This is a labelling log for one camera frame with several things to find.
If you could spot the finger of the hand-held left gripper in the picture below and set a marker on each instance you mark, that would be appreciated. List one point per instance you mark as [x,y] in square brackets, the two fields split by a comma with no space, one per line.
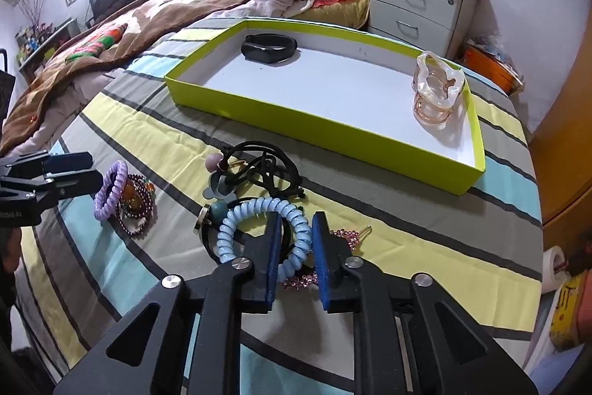
[69,161]
[74,184]

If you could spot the rhinestone hair clip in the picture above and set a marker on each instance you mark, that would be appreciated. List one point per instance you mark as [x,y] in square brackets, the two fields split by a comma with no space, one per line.
[347,235]

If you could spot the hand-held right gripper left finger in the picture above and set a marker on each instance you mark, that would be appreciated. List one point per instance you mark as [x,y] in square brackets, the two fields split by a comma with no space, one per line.
[274,247]

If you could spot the red green patterned cloth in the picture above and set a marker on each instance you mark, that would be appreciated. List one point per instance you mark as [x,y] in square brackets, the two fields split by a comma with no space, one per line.
[92,43]

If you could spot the white claw hair clip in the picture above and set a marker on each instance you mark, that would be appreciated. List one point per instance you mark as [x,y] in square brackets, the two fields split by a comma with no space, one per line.
[428,75]

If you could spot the dried branches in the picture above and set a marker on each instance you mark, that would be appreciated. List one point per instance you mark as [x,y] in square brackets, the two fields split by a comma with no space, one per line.
[37,1]

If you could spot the toilet paper roll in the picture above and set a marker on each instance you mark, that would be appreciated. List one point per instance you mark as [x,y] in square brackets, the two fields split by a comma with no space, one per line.
[550,267]

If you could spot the white drawer nightstand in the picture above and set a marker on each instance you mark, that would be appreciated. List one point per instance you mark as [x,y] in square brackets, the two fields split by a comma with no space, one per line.
[416,11]

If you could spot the white tray green rim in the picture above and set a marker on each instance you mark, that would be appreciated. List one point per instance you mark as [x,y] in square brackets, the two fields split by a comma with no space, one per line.
[347,99]

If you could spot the yellow patterned pillow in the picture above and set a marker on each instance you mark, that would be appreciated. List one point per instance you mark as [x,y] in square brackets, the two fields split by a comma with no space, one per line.
[337,13]

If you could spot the black smart band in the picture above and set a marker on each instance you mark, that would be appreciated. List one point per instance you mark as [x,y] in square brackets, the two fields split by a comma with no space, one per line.
[259,50]

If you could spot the wooden wardrobe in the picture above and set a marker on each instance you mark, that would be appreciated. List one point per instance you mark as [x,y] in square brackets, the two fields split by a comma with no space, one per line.
[564,145]

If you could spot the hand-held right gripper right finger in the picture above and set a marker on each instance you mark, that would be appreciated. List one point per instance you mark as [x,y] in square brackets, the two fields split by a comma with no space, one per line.
[321,256]

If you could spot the cluttered shelf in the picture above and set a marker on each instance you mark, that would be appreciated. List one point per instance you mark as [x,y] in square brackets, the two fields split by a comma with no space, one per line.
[41,43]

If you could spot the bed with blankets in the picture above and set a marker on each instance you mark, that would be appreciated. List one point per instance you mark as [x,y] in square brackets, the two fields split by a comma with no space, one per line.
[208,1]

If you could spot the yellow container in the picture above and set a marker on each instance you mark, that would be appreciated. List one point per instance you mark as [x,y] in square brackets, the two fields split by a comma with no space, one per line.
[566,311]

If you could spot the orange storage bin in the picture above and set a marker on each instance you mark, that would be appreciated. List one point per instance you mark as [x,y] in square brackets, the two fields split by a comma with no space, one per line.
[490,69]

